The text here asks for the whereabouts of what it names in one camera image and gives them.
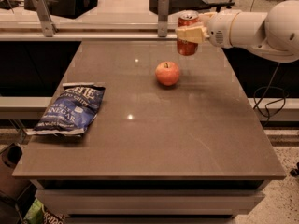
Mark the grey drawer cabinet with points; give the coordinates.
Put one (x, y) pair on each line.
(120, 203)

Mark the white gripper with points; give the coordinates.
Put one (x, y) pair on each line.
(218, 29)

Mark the blue chip bag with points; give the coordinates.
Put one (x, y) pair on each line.
(73, 110)

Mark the brown bin with hole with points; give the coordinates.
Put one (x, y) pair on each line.
(10, 186)

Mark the green snack bag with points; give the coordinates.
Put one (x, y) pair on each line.
(35, 213)

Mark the red apple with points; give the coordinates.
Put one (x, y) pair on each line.
(167, 73)

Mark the middle metal rail bracket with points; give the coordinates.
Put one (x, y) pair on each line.
(163, 8)

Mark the dark snack bag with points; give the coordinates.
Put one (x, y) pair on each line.
(50, 218)

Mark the metal rail bracket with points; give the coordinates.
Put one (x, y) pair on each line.
(47, 25)
(163, 8)

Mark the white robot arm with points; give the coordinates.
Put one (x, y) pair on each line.
(273, 35)

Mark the left metal rail bracket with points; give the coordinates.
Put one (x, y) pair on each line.
(47, 25)

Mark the red coke can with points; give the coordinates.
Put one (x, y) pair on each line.
(186, 18)

